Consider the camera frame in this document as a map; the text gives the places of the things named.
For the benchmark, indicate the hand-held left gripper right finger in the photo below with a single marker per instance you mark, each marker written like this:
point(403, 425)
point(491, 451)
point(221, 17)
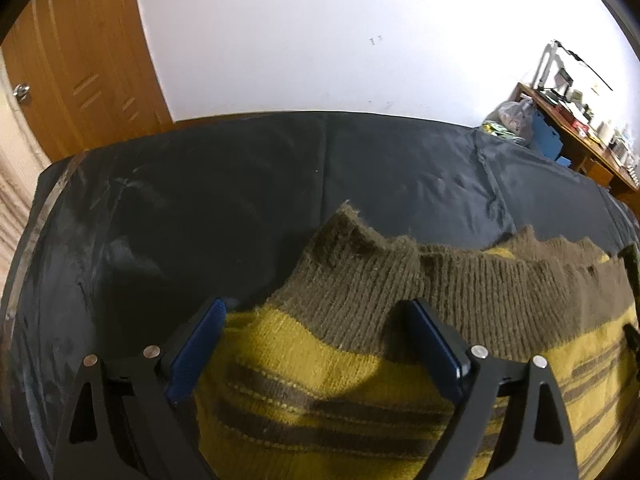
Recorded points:
point(435, 350)

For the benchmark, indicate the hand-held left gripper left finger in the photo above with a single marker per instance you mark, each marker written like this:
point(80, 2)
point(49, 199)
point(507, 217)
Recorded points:
point(197, 350)

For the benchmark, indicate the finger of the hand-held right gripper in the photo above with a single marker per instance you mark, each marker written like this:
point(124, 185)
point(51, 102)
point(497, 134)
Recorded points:
point(632, 340)
point(632, 262)

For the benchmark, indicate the yellow striped knit sweater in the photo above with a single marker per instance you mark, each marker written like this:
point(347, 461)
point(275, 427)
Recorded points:
point(450, 285)

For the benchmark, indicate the brown wooden desk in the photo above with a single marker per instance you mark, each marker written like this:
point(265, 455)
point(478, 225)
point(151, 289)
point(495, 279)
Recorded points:
point(597, 172)

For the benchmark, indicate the white jug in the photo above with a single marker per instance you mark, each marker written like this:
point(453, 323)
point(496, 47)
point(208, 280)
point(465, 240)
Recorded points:
point(605, 132)

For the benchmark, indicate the red box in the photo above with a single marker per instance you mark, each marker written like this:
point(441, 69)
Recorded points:
point(580, 125)

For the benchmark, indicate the blue storage box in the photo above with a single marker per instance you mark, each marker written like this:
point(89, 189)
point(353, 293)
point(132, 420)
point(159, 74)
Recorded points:
point(545, 135)

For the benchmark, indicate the clear plastic bag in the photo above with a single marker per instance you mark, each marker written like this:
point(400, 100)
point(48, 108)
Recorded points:
point(515, 115)

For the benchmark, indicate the small black screen on stand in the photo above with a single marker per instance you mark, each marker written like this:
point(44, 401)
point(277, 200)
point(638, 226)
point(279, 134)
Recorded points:
point(562, 77)

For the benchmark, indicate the black desk lamp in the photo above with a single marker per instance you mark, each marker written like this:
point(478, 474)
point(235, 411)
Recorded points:
point(545, 67)

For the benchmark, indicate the cream quilted mattress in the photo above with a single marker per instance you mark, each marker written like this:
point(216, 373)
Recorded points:
point(15, 185)

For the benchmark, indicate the brown wooden door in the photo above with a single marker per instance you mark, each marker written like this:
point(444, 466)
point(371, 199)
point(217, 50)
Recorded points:
point(90, 60)

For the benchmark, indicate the silver door knob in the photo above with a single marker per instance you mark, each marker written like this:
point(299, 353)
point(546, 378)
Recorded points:
point(21, 92)

